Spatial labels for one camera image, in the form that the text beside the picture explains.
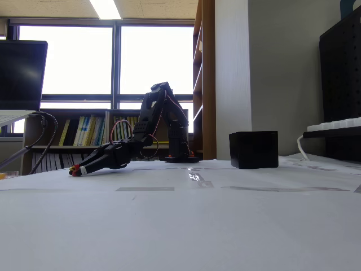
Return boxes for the black square bin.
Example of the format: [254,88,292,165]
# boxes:
[228,130,279,169]

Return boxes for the yellow spine book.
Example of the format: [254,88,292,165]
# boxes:
[58,119,71,147]

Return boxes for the white paper table cover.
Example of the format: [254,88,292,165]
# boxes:
[0,158,361,271]

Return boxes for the laptop with dark screen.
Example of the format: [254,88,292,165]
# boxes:
[0,40,49,126]

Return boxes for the tall wooden bookshelf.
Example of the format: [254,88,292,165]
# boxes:
[192,0,217,161]

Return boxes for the ceiling light panel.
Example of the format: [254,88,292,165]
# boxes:
[89,0,124,20]

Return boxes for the white power strip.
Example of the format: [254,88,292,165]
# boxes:
[306,116,361,133]

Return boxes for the dark pegboard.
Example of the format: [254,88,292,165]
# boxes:
[319,13,361,124]

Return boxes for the dark blue container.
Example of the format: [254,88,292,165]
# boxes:
[339,0,358,20]

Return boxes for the red servo wire at gripper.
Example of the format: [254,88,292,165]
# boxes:
[109,120,134,142]

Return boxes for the red servo wire at arm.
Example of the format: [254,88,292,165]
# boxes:
[139,134,160,159]

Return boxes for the thick black cable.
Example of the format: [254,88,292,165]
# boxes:
[28,112,59,175]

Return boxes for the thin black cable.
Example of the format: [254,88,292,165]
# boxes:
[0,114,47,169]

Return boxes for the dark window frame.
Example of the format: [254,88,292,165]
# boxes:
[0,18,196,138]

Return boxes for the white power strip cable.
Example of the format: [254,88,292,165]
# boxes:
[297,133,311,161]

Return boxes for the black rail under power strip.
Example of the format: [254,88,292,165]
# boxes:
[303,127,361,163]

